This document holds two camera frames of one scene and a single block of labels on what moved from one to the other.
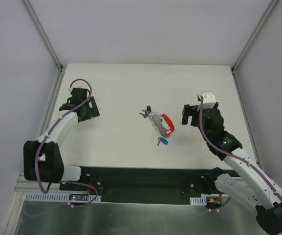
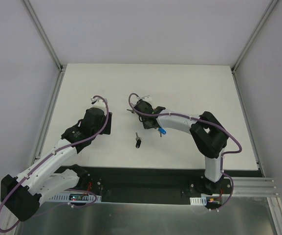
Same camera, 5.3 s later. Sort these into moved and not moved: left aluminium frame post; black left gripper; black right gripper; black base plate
Moved: black right gripper; black left gripper
Not moved: left aluminium frame post; black base plate
